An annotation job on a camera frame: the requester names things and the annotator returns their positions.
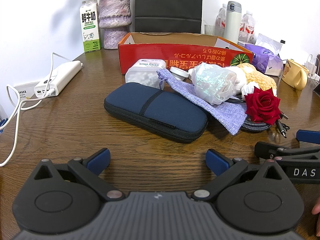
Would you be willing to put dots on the red cardboard box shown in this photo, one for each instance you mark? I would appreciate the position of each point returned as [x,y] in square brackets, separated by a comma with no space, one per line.
[150,55]

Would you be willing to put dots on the purple textured vase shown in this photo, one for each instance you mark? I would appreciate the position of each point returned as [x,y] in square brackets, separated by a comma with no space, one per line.
[113,12]

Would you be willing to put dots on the green white milk carton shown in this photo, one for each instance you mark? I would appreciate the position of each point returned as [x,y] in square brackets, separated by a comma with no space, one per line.
[90,30]

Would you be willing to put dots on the red artificial rose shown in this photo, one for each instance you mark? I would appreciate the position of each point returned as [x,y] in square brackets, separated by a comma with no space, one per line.
[263,103]

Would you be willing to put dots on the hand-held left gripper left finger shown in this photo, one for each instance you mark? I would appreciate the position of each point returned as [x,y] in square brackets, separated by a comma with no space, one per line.
[100,158]

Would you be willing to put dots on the white thermos bottle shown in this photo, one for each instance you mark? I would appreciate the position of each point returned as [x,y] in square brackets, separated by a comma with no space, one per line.
[232,25]

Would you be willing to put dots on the person's right hand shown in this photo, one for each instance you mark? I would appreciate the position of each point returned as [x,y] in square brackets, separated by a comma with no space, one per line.
[316,207]

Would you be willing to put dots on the white cotton swab box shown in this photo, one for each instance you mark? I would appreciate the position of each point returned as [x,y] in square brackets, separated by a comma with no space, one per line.
[140,76]

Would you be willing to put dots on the iridescent plastic bag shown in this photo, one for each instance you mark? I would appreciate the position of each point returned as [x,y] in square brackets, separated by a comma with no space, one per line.
[210,82]

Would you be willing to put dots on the navy zipper case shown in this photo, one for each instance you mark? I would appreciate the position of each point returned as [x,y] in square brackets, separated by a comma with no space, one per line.
[150,105]

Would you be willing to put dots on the yellow white plush toy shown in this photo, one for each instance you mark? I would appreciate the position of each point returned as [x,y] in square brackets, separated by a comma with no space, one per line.
[260,80]

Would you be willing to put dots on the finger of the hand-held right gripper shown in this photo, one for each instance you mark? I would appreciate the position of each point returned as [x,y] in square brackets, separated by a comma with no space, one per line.
[275,151]
[308,136]

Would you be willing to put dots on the lavender fabric pouch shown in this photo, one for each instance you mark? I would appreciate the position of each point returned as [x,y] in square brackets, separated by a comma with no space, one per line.
[225,115]

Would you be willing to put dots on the purple tissue pack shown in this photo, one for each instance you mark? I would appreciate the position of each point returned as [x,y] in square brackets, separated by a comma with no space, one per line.
[265,60]

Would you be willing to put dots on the yellow mug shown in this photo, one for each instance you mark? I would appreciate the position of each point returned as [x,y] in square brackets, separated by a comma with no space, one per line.
[292,75]

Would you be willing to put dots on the black paper bag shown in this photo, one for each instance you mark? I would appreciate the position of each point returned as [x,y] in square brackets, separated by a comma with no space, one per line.
[167,5]

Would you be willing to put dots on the white power bank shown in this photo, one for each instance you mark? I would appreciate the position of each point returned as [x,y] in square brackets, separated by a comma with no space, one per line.
[60,76]

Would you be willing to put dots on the wooden desktop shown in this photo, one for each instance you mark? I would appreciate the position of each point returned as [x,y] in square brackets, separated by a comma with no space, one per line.
[75,130]

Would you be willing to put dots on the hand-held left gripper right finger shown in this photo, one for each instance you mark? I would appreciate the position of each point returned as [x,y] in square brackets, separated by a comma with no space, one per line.
[217,162]

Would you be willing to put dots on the white plastic lid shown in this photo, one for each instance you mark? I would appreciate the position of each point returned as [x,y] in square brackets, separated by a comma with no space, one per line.
[178,73]

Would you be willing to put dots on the clear drinking glass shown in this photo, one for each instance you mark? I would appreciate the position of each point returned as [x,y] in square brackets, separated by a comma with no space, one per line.
[212,30]

